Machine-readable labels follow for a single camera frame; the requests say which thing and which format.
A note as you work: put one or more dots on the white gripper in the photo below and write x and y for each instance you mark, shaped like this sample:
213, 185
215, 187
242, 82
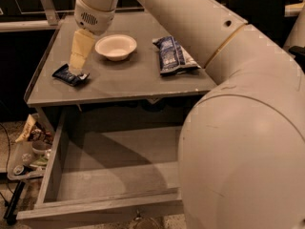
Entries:
92, 17

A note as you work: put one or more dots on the dark blue rxbar wrapper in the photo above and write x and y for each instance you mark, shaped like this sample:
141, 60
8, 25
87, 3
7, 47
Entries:
63, 74

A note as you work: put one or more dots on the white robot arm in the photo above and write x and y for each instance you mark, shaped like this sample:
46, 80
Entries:
241, 151

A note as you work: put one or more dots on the open grey top drawer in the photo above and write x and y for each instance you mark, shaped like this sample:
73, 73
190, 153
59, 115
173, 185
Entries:
109, 164

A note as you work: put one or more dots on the white paper bowl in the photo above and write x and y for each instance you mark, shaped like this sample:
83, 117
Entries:
115, 47

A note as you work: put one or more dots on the grey metal railing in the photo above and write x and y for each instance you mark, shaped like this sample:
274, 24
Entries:
29, 15

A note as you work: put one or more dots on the grey cabinet table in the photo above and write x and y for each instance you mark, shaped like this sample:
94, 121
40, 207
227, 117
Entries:
136, 77

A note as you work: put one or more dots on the blue white chip bag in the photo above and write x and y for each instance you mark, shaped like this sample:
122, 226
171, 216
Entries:
173, 58

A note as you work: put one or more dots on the clear bin of snacks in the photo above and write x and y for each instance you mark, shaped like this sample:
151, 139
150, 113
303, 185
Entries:
32, 152

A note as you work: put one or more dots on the black office chair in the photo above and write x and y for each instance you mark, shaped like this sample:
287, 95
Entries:
266, 15

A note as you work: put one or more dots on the black stand leg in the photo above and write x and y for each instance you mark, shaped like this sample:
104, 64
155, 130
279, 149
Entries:
9, 215

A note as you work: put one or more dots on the metal drawer handle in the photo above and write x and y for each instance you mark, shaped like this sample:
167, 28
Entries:
139, 222

